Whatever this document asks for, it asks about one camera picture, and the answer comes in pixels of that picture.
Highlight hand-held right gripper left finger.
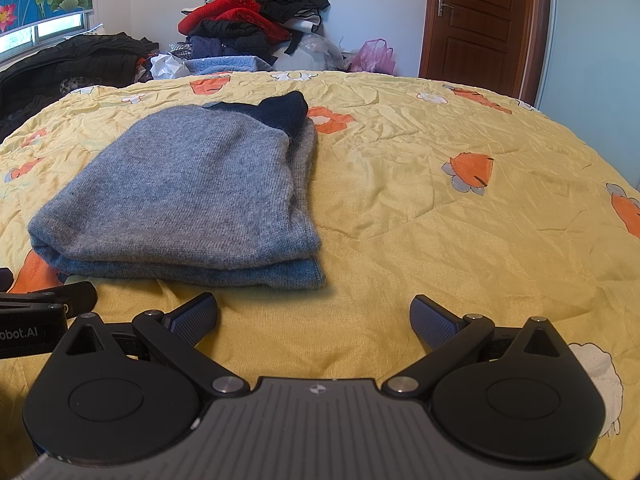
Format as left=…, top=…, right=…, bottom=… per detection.
left=47, top=291, right=251, bottom=401

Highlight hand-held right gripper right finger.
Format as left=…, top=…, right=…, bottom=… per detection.
left=381, top=294, right=578, bottom=401

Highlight grey knit sweater navy sleeves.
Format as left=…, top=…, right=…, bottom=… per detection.
left=27, top=91, right=327, bottom=291

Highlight pile of mixed clothes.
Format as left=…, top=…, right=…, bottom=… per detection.
left=177, top=0, right=331, bottom=68

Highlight yellow carrot print bed sheet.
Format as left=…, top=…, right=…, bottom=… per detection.
left=0, top=70, right=640, bottom=461

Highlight black coat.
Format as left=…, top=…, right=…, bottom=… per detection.
left=0, top=34, right=160, bottom=133

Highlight white crumpled plastic bag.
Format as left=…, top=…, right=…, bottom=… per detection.
left=149, top=52, right=191, bottom=82

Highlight light blue towel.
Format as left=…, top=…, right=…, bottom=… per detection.
left=182, top=55, right=273, bottom=78

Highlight window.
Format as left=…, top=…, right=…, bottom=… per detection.
left=0, top=10, right=96, bottom=63

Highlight pink plastic bag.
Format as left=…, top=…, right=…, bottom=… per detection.
left=349, top=38, right=397, bottom=76

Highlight clear plastic bag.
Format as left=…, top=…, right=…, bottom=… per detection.
left=274, top=34, right=346, bottom=72

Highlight brown wooden door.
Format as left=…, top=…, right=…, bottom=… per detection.
left=419, top=0, right=553, bottom=106

